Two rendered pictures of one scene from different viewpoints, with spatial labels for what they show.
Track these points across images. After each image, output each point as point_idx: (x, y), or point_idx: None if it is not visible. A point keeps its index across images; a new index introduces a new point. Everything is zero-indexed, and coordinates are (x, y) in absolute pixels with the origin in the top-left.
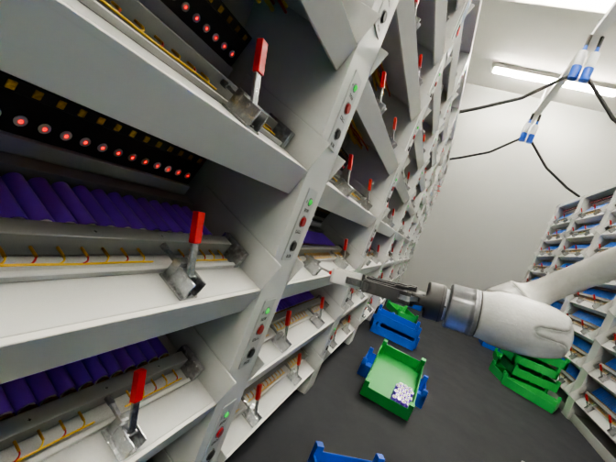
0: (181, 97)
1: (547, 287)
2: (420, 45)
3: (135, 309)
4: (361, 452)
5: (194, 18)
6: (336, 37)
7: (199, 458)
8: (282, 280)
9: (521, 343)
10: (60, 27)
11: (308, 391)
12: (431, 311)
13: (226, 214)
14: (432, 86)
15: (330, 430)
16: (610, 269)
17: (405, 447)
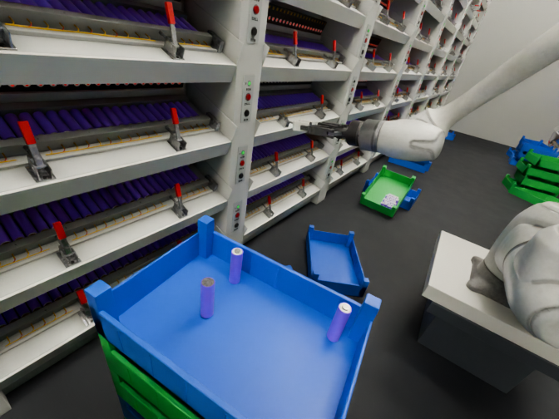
0: (127, 64)
1: (451, 109)
2: None
3: (154, 156)
4: (347, 233)
5: None
6: None
7: (229, 225)
8: (249, 135)
9: (402, 153)
10: (71, 63)
11: (319, 203)
12: (349, 140)
13: (206, 101)
14: None
15: (328, 222)
16: (492, 87)
17: (383, 231)
